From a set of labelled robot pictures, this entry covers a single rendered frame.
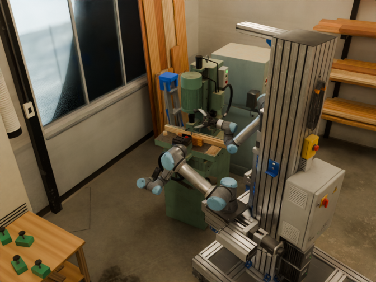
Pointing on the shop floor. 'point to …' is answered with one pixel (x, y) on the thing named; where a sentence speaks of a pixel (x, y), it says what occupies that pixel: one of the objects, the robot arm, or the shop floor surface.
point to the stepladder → (167, 78)
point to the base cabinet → (181, 201)
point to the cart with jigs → (40, 252)
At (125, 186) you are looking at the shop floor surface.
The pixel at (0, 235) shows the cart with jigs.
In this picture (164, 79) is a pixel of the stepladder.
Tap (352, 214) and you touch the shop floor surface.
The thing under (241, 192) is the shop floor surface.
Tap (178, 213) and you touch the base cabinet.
